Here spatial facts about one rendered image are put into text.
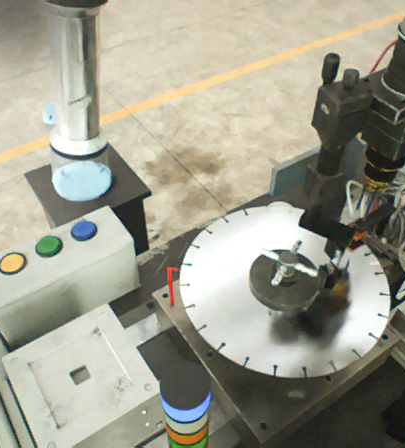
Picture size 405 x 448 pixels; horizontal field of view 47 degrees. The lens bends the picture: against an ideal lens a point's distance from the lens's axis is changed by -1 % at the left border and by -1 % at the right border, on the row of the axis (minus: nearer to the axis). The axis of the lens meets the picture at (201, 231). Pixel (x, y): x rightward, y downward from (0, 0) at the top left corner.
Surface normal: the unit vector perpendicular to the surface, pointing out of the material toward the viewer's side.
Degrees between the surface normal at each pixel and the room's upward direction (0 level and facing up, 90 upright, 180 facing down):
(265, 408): 0
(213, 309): 0
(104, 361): 0
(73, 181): 97
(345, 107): 90
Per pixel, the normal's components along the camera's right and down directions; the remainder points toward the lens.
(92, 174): 0.26, 0.80
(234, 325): 0.00, -0.67
